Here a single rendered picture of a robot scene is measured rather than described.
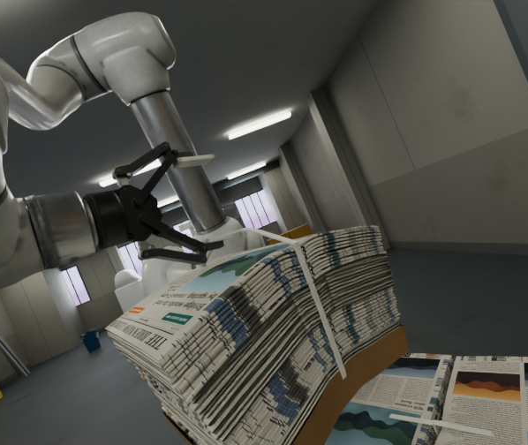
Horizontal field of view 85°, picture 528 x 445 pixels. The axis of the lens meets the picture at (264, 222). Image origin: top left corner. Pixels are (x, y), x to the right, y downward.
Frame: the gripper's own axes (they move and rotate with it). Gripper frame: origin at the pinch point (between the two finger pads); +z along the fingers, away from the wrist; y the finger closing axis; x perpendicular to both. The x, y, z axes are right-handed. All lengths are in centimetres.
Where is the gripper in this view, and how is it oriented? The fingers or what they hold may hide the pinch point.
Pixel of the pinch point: (218, 196)
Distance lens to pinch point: 51.5
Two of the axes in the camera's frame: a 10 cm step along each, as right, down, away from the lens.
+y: 3.2, 9.5, -0.3
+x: 5.8, -2.3, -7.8
